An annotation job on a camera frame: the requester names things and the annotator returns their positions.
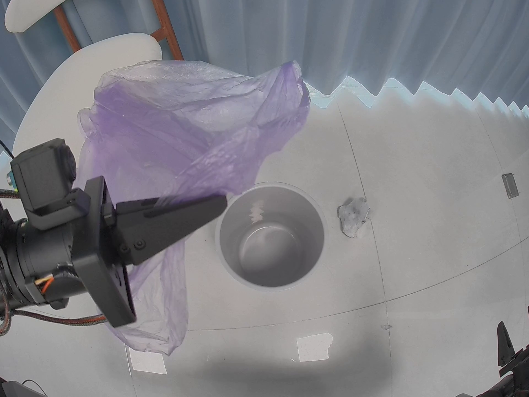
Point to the crumpled clear wrapper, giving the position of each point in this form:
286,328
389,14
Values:
353,217

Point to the white padded wooden chair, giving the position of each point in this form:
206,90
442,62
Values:
62,85

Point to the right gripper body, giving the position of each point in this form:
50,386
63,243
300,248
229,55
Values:
518,364

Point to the purple plastic bag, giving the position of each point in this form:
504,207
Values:
165,130

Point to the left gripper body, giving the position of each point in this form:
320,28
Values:
103,271

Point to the white trash bin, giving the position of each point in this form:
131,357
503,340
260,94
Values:
272,263

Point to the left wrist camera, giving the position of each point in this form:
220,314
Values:
41,172

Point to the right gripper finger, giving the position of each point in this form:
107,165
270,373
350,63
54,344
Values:
505,345

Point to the pale blue curtain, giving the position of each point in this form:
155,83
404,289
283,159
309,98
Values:
330,23

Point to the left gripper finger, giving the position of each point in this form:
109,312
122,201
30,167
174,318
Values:
140,238
136,208

